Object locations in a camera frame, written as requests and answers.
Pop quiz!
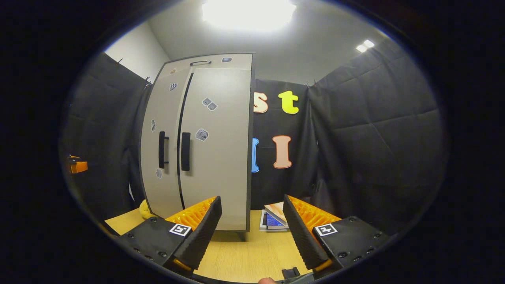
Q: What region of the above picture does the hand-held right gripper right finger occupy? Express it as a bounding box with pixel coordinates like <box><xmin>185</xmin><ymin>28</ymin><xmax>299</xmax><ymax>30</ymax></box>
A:
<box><xmin>283</xmin><ymin>194</ymin><xmax>392</xmax><ymax>273</ymax></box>

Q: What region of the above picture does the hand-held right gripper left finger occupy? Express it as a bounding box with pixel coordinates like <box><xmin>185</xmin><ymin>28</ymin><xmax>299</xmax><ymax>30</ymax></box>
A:
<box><xmin>118</xmin><ymin>195</ymin><xmax>222</xmax><ymax>275</ymax></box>

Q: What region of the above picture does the grey shoe cabinet door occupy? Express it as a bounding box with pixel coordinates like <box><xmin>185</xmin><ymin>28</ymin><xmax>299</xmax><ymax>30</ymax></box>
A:
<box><xmin>178</xmin><ymin>68</ymin><xmax>253</xmax><ymax>231</ymax></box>
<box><xmin>141</xmin><ymin>67</ymin><xmax>194</xmax><ymax>219</ymax></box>

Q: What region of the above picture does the grey shoe cabinet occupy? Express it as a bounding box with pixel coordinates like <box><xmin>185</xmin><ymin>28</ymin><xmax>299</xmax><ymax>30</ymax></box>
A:
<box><xmin>140</xmin><ymin>53</ymin><xmax>255</xmax><ymax>233</ymax></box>

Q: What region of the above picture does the grey cabinet drawer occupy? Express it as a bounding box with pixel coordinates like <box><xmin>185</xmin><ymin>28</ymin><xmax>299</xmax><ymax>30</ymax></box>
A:
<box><xmin>160</xmin><ymin>54</ymin><xmax>253</xmax><ymax>75</ymax></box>

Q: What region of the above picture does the blue cover book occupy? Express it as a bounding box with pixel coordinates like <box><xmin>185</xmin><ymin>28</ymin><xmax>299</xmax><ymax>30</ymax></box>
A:
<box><xmin>259</xmin><ymin>210</ymin><xmax>290</xmax><ymax>232</ymax></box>

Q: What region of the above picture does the yellow plush toy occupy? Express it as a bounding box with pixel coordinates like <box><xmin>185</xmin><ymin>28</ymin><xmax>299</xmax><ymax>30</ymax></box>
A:
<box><xmin>139</xmin><ymin>199</ymin><xmax>156</xmax><ymax>220</ymax></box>

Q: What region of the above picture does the black backdrop cloth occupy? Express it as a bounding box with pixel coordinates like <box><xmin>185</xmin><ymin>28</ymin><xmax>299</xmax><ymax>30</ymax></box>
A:
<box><xmin>61</xmin><ymin>37</ymin><xmax>448</xmax><ymax>235</ymax></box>

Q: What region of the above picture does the large ceiling light panel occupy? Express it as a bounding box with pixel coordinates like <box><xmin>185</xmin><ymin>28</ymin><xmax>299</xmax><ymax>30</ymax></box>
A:
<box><xmin>202</xmin><ymin>0</ymin><xmax>297</xmax><ymax>32</ymax></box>

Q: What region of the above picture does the black door handle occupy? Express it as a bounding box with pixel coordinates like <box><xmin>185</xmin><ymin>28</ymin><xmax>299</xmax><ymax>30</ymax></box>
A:
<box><xmin>181</xmin><ymin>132</ymin><xmax>191</xmax><ymax>172</ymax></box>
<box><xmin>159</xmin><ymin>131</ymin><xmax>169</xmax><ymax>169</ymax></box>

